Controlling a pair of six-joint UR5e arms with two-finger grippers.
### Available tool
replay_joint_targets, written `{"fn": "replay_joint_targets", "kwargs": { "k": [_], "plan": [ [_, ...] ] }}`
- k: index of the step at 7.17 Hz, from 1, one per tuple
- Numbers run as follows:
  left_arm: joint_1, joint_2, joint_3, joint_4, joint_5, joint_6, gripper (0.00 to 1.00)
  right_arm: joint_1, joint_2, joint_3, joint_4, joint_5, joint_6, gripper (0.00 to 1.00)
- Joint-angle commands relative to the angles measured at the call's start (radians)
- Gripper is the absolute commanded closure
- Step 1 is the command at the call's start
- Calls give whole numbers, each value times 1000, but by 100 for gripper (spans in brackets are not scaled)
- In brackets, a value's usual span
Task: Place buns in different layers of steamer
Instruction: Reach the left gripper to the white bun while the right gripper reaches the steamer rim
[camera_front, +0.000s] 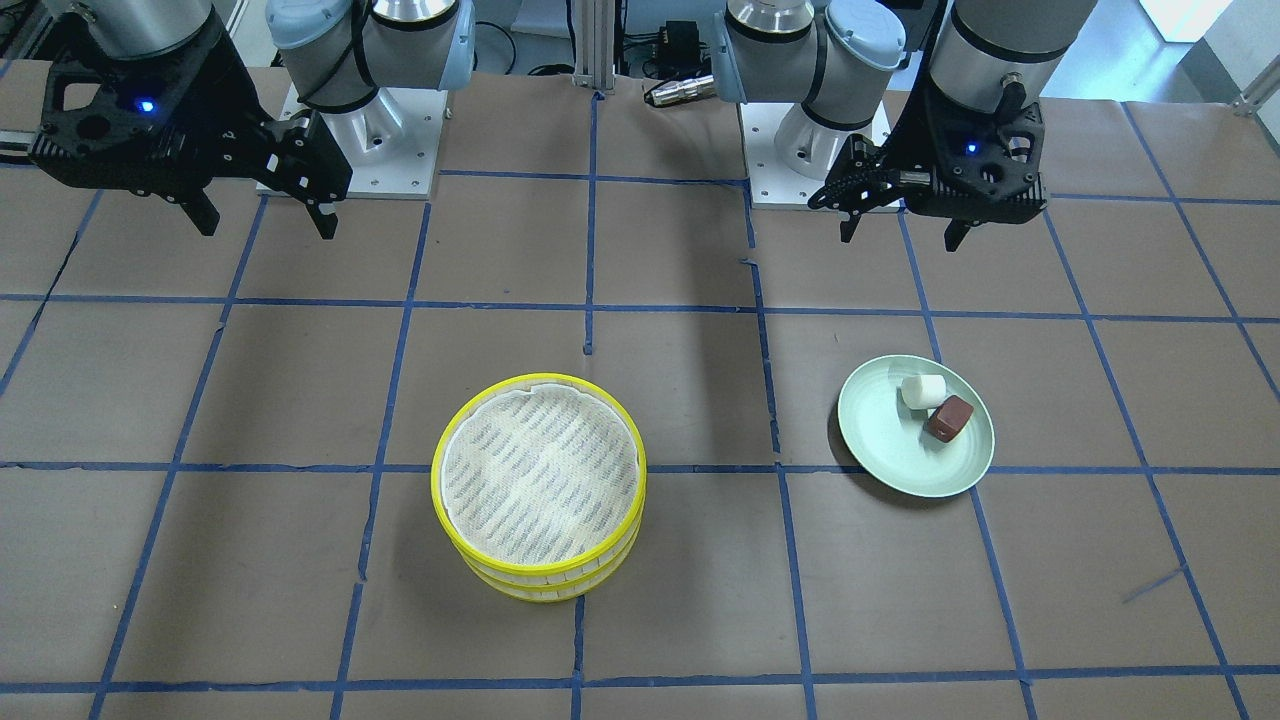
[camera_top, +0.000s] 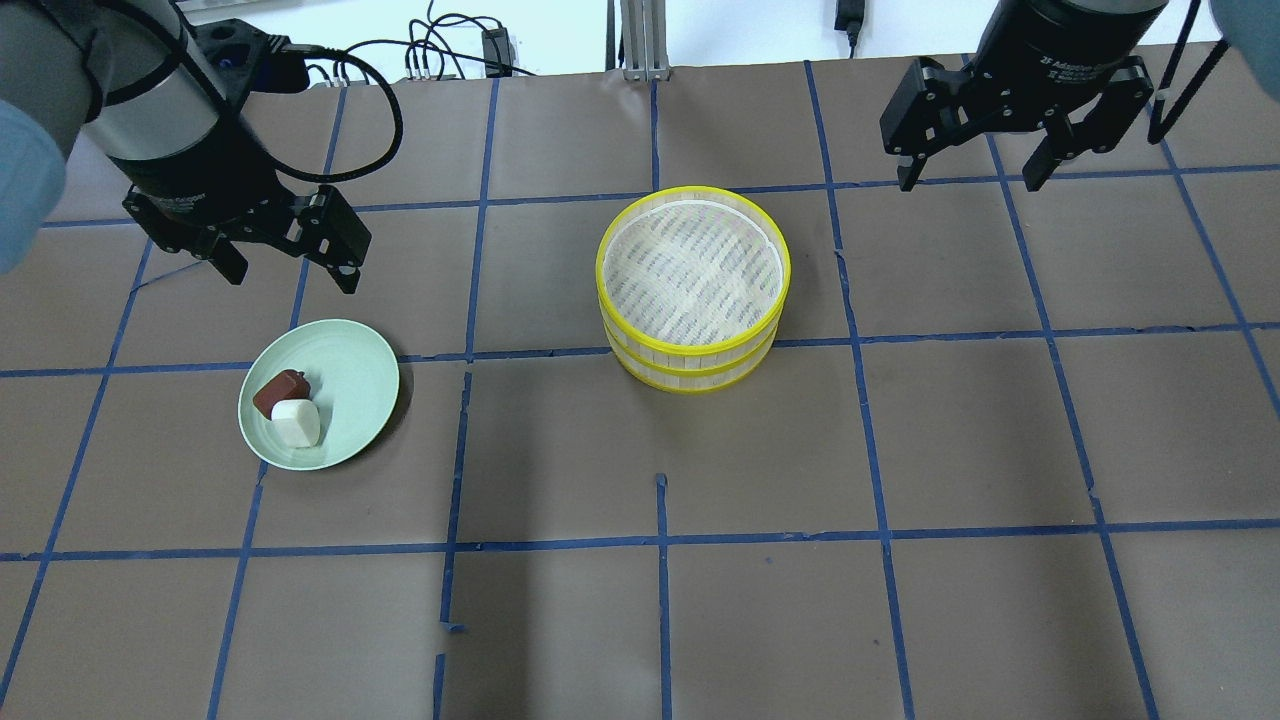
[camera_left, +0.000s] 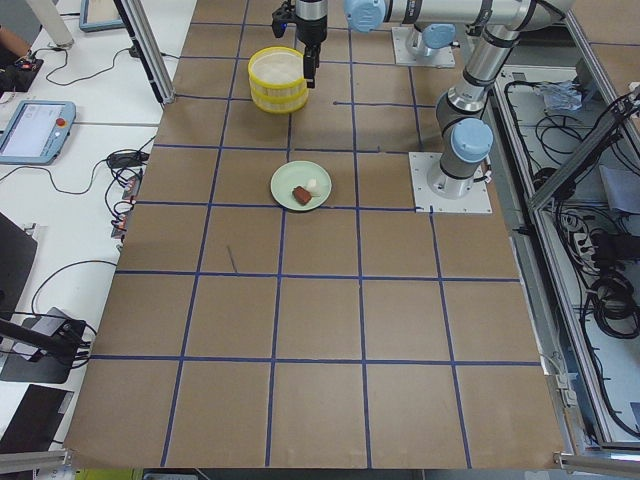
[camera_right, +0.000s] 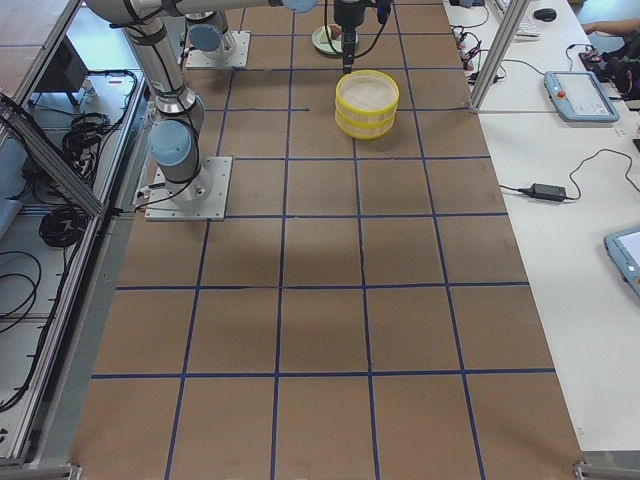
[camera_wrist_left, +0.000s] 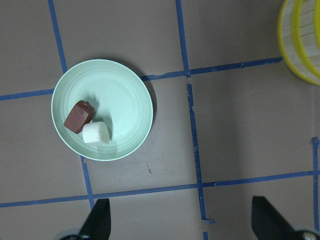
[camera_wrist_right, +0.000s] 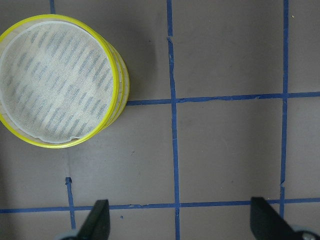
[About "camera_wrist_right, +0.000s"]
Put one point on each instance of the yellow rimmed steamer layer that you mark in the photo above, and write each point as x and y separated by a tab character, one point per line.
56	80
124	85

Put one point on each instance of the white mesh steamer liner cloth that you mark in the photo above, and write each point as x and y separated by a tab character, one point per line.
55	81

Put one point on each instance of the yellow rimmed bottom steamer layer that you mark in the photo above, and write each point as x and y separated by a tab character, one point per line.
124	85

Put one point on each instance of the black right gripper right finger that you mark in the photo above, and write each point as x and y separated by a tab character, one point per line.
266	223

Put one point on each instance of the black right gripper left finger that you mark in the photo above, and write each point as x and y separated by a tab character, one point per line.
97	225

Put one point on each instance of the yellow rimmed top steamer layer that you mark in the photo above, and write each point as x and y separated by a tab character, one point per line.
56	80

